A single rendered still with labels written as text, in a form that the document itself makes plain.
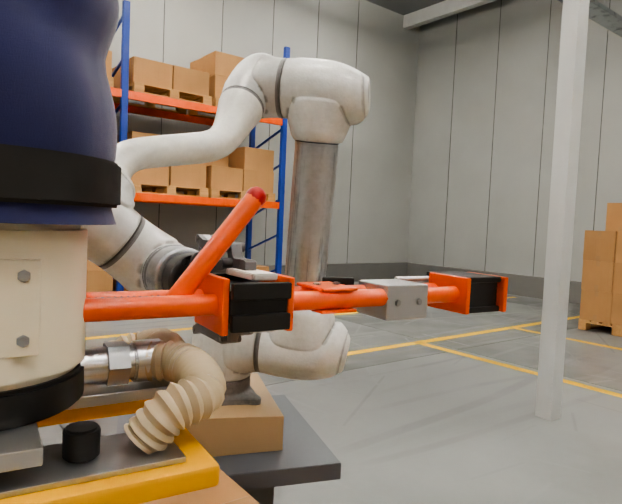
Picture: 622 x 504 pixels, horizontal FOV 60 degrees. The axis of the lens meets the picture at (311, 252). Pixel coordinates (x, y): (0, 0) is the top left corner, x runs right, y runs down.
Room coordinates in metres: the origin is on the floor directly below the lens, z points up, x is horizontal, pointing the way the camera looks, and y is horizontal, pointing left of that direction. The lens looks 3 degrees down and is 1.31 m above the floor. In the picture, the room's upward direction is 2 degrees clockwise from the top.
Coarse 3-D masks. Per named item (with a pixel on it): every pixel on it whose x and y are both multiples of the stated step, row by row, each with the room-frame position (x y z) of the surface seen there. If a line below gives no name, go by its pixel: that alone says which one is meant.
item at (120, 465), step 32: (64, 448) 0.41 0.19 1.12; (96, 448) 0.42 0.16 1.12; (128, 448) 0.44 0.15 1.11; (192, 448) 0.46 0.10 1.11; (0, 480) 0.38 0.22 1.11; (32, 480) 0.38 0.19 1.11; (64, 480) 0.38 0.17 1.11; (96, 480) 0.39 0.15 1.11; (128, 480) 0.40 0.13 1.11; (160, 480) 0.40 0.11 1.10; (192, 480) 0.42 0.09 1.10
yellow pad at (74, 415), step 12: (84, 384) 0.60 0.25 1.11; (96, 384) 0.60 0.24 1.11; (84, 408) 0.55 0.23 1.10; (96, 408) 0.56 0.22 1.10; (108, 408) 0.56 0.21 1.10; (120, 408) 0.57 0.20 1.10; (132, 408) 0.58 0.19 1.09; (48, 420) 0.53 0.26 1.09; (60, 420) 0.54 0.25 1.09; (72, 420) 0.55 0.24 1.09; (84, 420) 0.55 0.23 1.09
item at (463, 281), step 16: (432, 272) 0.78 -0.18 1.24; (448, 272) 0.79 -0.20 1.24; (464, 272) 0.81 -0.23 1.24; (464, 288) 0.72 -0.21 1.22; (480, 288) 0.75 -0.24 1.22; (496, 288) 0.77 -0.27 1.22; (432, 304) 0.77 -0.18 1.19; (448, 304) 0.75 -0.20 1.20; (464, 304) 0.72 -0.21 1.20; (480, 304) 0.75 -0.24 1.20; (496, 304) 0.77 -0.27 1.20
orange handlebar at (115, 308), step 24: (312, 288) 0.63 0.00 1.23; (336, 288) 0.62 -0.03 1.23; (360, 288) 0.70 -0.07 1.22; (432, 288) 0.71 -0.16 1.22; (456, 288) 0.73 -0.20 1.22; (96, 312) 0.49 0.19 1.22; (120, 312) 0.50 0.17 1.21; (144, 312) 0.51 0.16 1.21; (168, 312) 0.52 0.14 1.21; (192, 312) 0.53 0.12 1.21; (216, 312) 0.55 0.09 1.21; (336, 312) 0.62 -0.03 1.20
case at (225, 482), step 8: (224, 480) 0.71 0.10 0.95; (232, 480) 0.72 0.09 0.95; (208, 488) 0.69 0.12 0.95; (216, 488) 0.69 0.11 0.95; (224, 488) 0.69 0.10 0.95; (232, 488) 0.69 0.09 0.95; (240, 488) 0.69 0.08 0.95; (176, 496) 0.67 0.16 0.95; (184, 496) 0.67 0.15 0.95; (192, 496) 0.67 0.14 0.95; (200, 496) 0.67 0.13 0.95; (208, 496) 0.67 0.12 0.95; (216, 496) 0.67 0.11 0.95; (224, 496) 0.67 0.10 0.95; (232, 496) 0.67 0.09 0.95; (240, 496) 0.67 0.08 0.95; (248, 496) 0.67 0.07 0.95
